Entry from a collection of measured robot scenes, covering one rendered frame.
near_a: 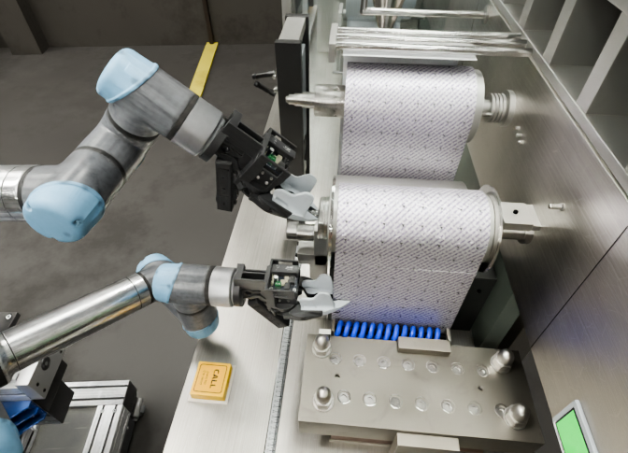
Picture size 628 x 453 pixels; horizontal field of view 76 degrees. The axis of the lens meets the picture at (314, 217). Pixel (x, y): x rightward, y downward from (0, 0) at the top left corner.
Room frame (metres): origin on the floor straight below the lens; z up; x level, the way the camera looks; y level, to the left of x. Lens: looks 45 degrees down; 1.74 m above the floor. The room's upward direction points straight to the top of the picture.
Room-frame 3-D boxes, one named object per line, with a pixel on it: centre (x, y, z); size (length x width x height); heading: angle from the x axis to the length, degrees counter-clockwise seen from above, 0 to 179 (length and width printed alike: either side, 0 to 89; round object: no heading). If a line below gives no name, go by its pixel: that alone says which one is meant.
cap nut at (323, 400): (0.26, -0.02, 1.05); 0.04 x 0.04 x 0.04
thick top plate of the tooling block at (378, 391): (0.30, -0.18, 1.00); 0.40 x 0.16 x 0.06; 85
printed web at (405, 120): (0.61, -0.17, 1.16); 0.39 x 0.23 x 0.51; 175
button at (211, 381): (0.35, 0.21, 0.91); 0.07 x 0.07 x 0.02; 85
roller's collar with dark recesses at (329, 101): (0.74, -0.03, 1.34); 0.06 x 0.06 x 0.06; 85
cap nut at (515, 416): (0.24, -0.33, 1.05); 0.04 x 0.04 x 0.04
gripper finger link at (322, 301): (0.41, -0.02, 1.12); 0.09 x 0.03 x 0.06; 84
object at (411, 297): (0.42, -0.15, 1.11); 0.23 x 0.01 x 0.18; 85
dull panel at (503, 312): (1.53, -0.47, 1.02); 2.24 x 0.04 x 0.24; 175
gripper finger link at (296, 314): (0.41, 0.03, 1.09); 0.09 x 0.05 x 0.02; 84
